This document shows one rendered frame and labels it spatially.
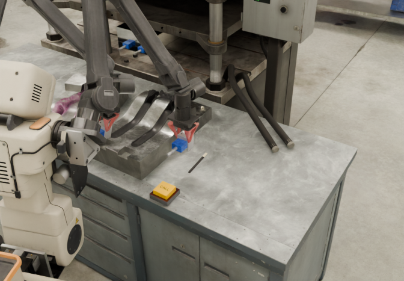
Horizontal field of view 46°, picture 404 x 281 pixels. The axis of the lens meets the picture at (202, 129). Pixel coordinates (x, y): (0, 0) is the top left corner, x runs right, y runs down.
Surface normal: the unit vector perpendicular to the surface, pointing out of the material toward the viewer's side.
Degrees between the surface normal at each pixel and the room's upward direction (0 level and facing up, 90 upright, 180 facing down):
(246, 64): 0
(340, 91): 0
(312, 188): 0
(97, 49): 60
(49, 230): 82
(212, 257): 90
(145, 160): 90
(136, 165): 90
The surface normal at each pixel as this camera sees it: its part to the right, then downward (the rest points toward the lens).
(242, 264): -0.54, 0.48
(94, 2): 0.64, -0.09
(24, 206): -0.24, 0.44
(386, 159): -0.01, -0.82
